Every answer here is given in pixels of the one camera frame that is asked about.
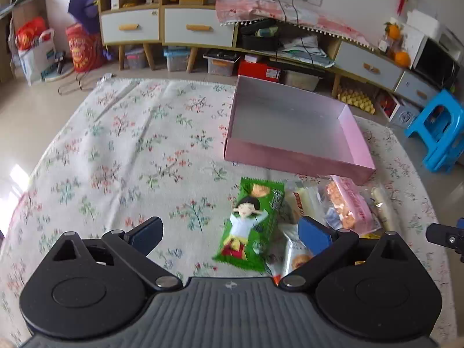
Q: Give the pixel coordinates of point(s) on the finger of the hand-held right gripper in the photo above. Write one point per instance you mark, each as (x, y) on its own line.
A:
(440, 235)

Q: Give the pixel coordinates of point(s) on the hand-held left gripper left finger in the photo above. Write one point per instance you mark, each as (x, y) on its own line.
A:
(145, 235)

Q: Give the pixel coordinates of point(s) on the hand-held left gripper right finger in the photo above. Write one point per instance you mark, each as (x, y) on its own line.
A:
(313, 235)

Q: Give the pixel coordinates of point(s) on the white orange snack packet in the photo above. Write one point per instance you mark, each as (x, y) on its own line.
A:
(292, 250)

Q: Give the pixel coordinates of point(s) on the pale packet red stripe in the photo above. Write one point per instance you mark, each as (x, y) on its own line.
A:
(302, 203)

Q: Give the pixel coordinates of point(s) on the pink clear snack bag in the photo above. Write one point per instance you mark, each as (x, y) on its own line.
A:
(348, 203)

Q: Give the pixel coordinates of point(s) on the yellow snack packet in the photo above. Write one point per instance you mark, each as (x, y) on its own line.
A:
(368, 236)

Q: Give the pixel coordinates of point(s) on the clear packet white roll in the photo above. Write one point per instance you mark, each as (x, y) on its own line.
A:
(384, 206)

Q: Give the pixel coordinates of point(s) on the green cartoon snack packet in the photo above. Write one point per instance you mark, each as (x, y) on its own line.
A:
(250, 224)

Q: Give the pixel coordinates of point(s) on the pink cardboard box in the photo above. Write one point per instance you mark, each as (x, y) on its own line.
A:
(290, 116)

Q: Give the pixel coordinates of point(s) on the floral rug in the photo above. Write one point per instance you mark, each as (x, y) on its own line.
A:
(127, 152)

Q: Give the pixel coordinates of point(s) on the blue plastic stool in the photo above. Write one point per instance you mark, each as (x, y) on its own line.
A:
(440, 137)

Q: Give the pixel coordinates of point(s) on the printed white carton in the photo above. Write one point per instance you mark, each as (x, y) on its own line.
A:
(398, 110)

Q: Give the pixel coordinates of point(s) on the yellow egg tray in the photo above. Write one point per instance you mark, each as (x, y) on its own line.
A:
(357, 98)

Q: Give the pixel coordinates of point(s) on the wide clear storage bin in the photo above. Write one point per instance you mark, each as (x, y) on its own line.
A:
(302, 81)

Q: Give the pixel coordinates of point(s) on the red shoe box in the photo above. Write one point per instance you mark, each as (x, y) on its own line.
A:
(259, 71)

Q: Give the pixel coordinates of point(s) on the black microwave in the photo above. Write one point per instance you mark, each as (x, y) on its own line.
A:
(435, 61)

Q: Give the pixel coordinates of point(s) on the clear bin blue lid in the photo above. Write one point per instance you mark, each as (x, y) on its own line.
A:
(177, 60)

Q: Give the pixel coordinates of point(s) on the orange fruit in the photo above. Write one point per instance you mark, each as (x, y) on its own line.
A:
(402, 58)
(392, 31)

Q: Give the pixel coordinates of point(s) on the pile of white papers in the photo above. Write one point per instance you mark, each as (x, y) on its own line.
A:
(308, 49)

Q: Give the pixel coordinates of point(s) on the clear bin black lid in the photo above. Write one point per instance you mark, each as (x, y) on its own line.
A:
(222, 63)

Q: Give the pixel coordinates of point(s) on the low wooden tv console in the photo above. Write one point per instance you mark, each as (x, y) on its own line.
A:
(326, 43)

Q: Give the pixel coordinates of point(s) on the red printed bag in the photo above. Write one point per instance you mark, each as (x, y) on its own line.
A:
(85, 50)

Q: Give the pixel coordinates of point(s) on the black case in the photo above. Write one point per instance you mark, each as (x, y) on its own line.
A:
(259, 40)

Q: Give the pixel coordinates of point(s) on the white shopping bag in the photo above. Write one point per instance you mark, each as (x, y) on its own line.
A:
(36, 61)

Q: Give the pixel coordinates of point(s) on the white foam box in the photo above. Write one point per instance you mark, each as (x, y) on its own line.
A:
(420, 25)

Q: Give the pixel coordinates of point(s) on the pink floral cloth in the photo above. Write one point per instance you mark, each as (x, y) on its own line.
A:
(261, 11)

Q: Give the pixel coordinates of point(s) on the red gift bag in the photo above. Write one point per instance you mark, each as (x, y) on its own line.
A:
(31, 34)

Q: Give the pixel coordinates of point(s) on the purple bag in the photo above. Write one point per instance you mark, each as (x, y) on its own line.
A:
(85, 7)

